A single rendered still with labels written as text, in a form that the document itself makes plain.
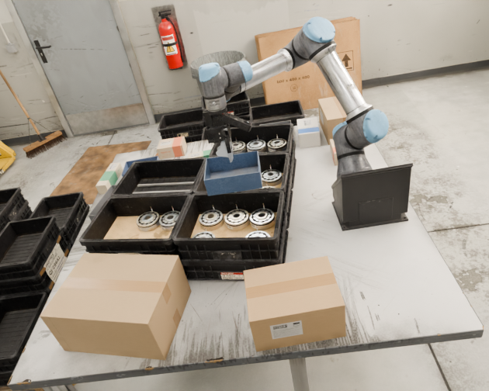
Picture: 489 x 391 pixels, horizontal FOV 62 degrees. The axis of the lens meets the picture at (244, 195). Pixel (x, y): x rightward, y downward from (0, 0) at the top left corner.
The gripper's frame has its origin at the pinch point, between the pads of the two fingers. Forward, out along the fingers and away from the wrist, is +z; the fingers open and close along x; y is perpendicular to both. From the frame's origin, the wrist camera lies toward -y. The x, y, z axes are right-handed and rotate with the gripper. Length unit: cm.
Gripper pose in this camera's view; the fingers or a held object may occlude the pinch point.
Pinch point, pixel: (232, 158)
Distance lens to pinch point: 155.4
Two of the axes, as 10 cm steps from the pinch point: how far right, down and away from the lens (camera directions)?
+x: -0.2, 4.8, -8.8
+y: -9.9, 1.3, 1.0
